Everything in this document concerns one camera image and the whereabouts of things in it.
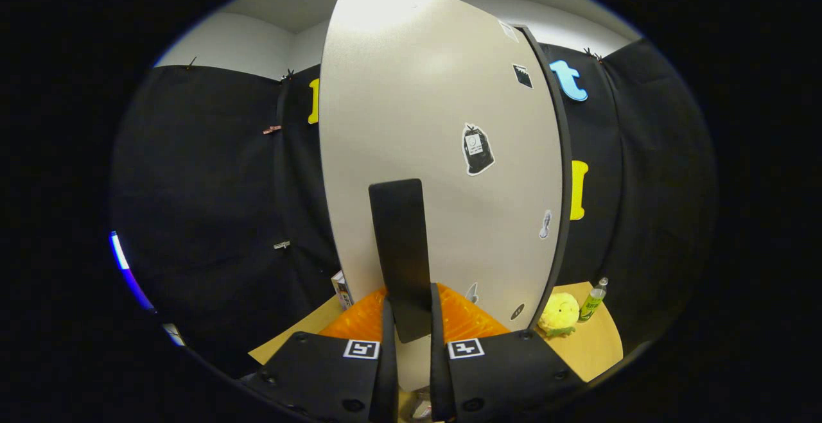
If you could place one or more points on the black backdrop cloth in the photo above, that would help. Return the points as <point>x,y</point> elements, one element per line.
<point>192,185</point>

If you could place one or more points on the white book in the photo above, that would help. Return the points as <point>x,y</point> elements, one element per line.
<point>341,291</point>

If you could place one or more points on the beige shoe cabinet door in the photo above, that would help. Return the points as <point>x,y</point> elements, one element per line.
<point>398,89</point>

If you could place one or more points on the yellow pineapple plush toy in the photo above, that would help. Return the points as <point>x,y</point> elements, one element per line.
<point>559,314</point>

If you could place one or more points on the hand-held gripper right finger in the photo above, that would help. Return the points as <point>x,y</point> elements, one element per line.
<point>440,378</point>

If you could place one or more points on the black binder clip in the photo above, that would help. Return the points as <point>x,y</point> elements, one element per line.
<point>191,62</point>
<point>289,75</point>
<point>591,54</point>

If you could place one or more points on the silver clip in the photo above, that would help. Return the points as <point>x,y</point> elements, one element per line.
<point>281,244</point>

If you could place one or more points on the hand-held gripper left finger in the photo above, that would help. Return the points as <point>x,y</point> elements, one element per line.
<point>385,378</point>

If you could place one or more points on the green plastic bottle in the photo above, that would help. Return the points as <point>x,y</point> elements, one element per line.
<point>592,304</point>

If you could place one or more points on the grey shoe cabinet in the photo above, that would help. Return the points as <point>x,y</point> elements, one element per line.
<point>567,153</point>

